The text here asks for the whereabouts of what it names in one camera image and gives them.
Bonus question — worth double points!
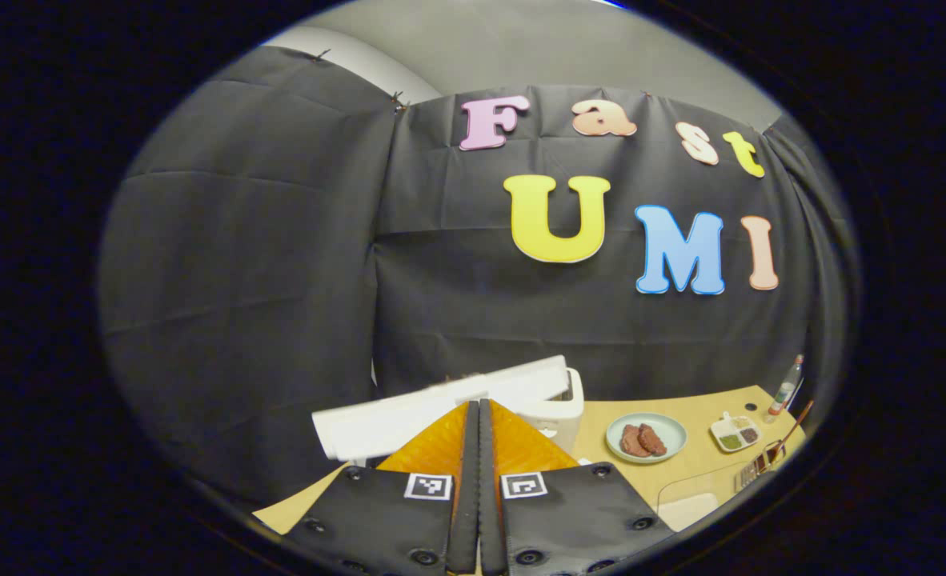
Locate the white rice cooker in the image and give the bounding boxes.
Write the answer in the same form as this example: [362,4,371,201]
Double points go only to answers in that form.
[311,355,571,465]

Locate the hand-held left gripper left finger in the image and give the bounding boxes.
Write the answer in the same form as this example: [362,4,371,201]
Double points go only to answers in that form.
[281,398,482,576]

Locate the white rice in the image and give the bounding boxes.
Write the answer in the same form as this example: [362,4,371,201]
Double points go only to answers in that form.
[657,492,720,534]

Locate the pale green plate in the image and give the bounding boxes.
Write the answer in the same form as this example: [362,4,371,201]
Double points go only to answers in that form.
[605,412,688,465]

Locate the white toaster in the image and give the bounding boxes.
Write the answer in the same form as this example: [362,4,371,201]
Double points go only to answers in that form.
[521,366,585,454]

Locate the white divided bean dish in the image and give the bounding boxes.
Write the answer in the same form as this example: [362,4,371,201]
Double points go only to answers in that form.
[710,411,762,454]

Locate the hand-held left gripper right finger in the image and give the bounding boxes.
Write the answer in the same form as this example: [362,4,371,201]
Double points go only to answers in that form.
[479,398,675,576]

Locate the clear plastic water bottle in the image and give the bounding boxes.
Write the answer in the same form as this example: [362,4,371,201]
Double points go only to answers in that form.
[764,354,805,425]

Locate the black backdrop cloth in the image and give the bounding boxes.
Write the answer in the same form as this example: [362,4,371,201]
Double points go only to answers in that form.
[97,44,858,513]

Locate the metal wire chopstick holder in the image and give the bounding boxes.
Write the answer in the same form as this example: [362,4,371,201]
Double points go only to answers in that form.
[735,440,787,491]

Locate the dark wooden spoon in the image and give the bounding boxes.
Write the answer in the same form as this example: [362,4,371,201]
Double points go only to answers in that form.
[764,399,816,470]

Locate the clear glass container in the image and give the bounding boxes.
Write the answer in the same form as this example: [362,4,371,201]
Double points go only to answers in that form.
[655,460,764,534]

